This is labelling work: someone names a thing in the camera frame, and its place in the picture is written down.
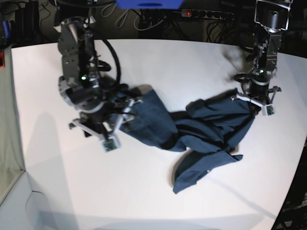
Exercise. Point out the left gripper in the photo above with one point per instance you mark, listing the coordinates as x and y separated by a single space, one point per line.
259 95

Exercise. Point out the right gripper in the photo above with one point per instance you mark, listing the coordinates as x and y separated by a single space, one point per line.
106 122

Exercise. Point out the dark blue t-shirt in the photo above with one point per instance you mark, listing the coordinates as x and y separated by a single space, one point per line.
210 128

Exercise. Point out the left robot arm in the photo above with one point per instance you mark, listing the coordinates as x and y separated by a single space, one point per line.
271 18

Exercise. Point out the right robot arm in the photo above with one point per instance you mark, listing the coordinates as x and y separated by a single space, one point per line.
104 102

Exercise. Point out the black power strip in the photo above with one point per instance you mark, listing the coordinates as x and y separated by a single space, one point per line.
206 14

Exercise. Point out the red box at table edge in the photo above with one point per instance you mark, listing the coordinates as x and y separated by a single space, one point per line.
2 60

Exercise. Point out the blue plastic bin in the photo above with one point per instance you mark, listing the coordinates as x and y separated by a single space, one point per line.
149 4

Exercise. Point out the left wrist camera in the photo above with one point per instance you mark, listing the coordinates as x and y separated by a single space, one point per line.
268 110

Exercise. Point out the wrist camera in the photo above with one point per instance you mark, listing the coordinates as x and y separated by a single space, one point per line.
110 144
268 110

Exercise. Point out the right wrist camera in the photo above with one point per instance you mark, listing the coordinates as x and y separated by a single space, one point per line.
110 144

